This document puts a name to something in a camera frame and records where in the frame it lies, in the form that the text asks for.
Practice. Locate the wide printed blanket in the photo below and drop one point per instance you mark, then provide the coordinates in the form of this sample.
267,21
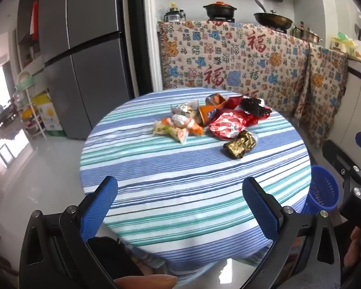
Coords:
228,54

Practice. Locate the yellow white snack wrapper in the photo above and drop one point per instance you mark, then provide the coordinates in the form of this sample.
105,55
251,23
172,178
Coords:
171,131

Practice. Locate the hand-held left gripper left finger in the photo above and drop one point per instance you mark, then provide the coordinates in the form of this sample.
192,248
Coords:
99,204

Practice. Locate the gold foil wrapper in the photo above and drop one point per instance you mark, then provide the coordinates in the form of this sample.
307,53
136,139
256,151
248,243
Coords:
240,144

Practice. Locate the blue plastic basket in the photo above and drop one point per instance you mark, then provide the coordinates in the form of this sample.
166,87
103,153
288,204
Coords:
322,192

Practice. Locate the red wall decoration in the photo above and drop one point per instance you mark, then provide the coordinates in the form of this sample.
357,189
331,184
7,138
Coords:
34,21

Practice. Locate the black clay pot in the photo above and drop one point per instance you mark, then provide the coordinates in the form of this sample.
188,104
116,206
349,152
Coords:
219,10

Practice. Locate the dark red snack bag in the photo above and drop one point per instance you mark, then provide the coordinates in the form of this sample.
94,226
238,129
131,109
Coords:
234,102

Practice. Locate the green basin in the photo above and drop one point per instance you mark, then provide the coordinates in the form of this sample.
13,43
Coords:
24,79

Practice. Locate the black frying pan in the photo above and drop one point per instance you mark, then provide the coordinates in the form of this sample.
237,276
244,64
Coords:
272,20

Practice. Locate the steel pot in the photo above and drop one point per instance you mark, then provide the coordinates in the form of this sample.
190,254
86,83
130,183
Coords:
310,36

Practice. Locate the red printed packet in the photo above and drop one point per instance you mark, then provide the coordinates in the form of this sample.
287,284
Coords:
225,126

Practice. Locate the red plastic bag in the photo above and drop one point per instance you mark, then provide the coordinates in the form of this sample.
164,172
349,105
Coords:
250,119

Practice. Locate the person's right hand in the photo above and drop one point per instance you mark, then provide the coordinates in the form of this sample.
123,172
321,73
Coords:
353,246

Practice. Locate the brown orange snack bag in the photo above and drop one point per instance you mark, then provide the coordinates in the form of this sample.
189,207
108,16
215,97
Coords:
215,99

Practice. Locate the glass jug with dark lid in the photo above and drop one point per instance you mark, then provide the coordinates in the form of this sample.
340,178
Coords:
172,16

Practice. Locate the black plastic bag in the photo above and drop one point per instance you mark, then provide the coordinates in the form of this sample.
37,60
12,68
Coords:
254,107

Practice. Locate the yellow cap bottle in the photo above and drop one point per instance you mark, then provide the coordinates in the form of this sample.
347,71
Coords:
173,6

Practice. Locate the white storage rack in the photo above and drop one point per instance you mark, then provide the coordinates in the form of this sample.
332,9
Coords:
33,111

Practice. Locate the yellow carton box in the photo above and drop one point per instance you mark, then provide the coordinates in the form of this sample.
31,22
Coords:
49,114

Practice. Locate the narrow printed blanket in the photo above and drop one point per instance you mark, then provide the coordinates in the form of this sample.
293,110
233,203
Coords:
322,96

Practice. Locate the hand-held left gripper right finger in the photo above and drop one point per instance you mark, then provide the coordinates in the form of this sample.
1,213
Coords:
260,210

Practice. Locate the person's left hand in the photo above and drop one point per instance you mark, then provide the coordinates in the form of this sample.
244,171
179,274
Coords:
144,282

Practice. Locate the grey refrigerator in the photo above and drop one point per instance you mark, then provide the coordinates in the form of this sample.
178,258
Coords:
90,66

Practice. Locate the white orange snack wrapper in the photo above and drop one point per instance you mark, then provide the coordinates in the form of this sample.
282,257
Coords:
188,124

